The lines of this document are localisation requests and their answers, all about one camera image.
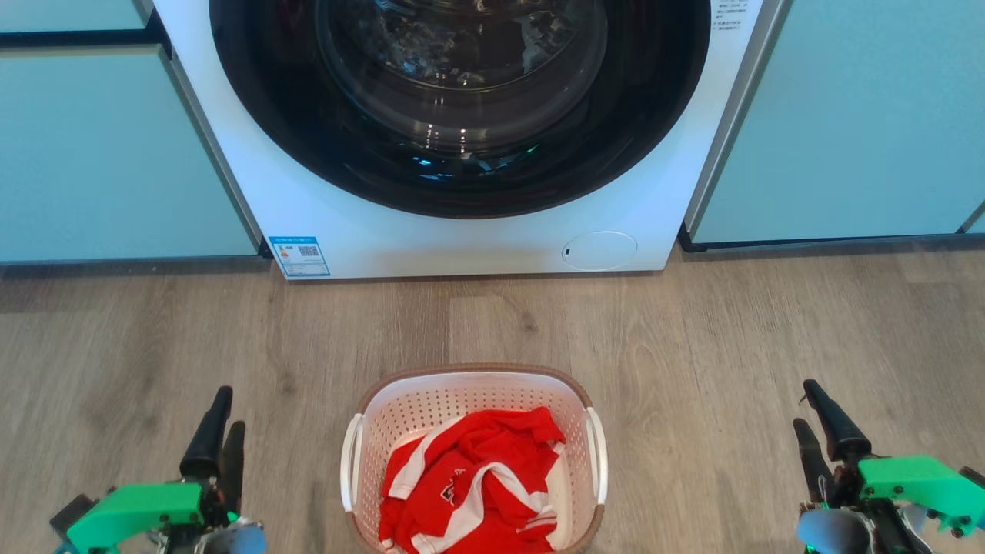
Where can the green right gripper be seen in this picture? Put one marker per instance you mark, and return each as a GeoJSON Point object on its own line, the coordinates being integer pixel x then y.
{"type": "Point", "coordinates": [916, 485]}

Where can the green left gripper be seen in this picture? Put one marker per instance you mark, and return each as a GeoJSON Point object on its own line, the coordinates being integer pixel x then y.
{"type": "Point", "coordinates": [135, 512]}

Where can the white perforated laundry basket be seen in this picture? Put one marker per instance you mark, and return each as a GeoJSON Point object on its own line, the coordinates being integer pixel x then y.
{"type": "Point", "coordinates": [431, 400]}

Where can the blue energy label sticker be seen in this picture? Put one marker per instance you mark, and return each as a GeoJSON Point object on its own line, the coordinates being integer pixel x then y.
{"type": "Point", "coordinates": [298, 257]}

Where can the white front-load washing machine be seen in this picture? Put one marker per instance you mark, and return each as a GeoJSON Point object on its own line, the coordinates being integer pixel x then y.
{"type": "Point", "coordinates": [346, 223]}

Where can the red and white garment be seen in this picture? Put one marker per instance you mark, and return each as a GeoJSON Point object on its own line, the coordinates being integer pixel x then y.
{"type": "Point", "coordinates": [492, 462]}

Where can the round white filter cover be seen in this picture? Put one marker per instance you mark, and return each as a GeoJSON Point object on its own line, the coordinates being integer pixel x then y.
{"type": "Point", "coordinates": [600, 251]}

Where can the black round washer door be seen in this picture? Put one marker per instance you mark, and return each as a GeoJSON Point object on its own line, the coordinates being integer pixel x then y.
{"type": "Point", "coordinates": [292, 146]}

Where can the pale green cabinet panel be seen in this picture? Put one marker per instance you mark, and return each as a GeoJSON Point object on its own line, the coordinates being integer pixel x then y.
{"type": "Point", "coordinates": [69, 11]}
{"type": "Point", "coordinates": [108, 154]}
{"type": "Point", "coordinates": [846, 123]}

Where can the small printed text sticker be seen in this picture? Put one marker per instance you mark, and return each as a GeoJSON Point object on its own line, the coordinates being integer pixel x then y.
{"type": "Point", "coordinates": [727, 14]}

